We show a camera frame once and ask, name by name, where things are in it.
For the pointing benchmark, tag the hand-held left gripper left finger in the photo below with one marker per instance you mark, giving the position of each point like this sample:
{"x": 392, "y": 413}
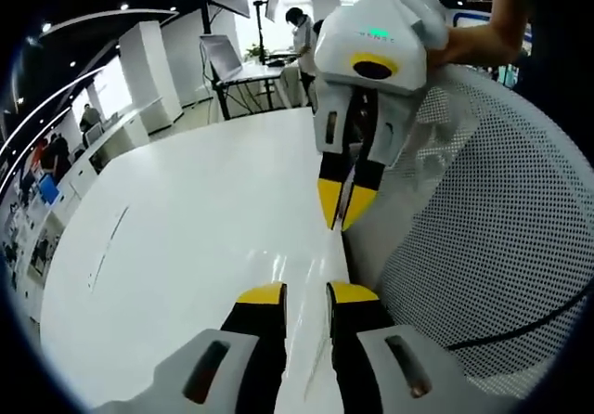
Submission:
{"x": 213, "y": 372}

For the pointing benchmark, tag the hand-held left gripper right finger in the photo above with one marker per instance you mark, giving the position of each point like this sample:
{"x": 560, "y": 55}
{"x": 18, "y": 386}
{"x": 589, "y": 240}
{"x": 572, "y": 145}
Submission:
{"x": 371, "y": 367}

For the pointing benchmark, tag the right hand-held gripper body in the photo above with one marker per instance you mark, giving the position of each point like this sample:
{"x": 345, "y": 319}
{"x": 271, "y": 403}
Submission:
{"x": 371, "y": 38}

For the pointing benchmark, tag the clear resealable bag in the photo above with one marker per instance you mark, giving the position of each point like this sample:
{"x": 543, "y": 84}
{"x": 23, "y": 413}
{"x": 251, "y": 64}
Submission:
{"x": 306, "y": 321}
{"x": 107, "y": 246}

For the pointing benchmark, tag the person's right hand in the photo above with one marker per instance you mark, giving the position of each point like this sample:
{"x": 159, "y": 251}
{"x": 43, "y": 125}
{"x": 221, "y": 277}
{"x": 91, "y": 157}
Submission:
{"x": 482, "y": 42}

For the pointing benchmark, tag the blue and white sign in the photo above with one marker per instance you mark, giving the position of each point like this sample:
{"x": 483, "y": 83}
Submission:
{"x": 471, "y": 18}

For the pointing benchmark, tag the black stand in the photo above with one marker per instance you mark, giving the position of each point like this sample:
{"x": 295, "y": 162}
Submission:
{"x": 261, "y": 29}

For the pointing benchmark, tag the green plant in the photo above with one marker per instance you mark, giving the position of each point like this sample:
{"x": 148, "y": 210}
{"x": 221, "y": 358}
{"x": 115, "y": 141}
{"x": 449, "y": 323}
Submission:
{"x": 254, "y": 52}

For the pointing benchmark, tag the black-framed white desk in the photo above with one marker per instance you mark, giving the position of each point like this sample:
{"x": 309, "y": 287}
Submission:
{"x": 253, "y": 74}

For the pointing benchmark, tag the white monitor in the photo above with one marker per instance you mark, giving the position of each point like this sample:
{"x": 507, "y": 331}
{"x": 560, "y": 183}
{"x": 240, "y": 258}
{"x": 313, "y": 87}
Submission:
{"x": 223, "y": 56}

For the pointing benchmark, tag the white counter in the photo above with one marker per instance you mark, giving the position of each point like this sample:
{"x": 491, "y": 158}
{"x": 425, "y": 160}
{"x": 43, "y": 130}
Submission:
{"x": 116, "y": 138}

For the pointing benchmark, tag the blue bin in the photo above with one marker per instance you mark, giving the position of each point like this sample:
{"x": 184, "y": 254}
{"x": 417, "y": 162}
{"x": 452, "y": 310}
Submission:
{"x": 48, "y": 190}

